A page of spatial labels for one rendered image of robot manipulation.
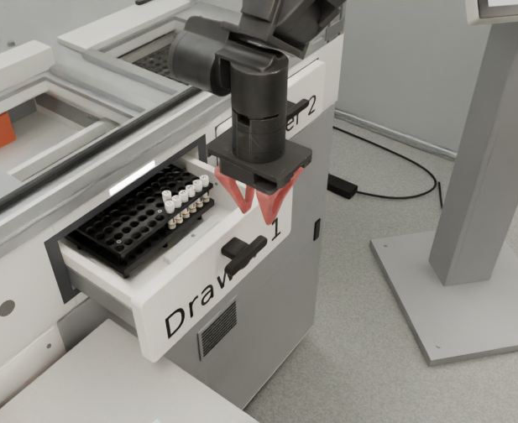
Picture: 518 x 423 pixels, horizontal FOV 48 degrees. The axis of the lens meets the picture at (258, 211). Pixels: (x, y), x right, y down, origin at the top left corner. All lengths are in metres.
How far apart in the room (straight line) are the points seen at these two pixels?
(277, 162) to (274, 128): 0.04
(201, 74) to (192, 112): 0.24
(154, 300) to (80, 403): 0.19
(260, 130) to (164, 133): 0.24
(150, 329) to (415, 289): 1.32
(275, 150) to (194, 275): 0.19
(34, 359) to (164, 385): 0.18
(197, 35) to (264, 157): 0.14
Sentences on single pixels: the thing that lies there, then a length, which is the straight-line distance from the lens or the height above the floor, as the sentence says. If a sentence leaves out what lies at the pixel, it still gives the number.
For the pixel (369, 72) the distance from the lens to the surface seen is 2.55.
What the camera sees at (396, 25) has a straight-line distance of 2.42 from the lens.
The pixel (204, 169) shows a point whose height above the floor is 0.89.
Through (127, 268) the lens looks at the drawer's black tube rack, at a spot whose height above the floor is 0.87.
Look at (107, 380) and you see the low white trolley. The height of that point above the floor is 0.76.
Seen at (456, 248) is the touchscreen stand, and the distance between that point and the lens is 1.82.
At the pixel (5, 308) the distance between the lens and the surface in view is 0.75.
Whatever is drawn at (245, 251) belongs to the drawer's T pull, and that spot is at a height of 0.91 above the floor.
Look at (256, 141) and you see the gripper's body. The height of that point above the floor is 1.07.
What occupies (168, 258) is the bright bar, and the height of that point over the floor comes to 0.85.
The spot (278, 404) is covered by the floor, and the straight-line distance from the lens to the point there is 1.64.
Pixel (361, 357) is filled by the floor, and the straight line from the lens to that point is 1.75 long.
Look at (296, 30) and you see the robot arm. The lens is 0.58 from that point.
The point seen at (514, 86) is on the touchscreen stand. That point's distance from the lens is 1.53.
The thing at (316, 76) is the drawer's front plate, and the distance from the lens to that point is 1.08.
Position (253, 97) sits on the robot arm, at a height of 1.12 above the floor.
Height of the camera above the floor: 1.41
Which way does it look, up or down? 41 degrees down
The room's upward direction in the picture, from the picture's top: straight up
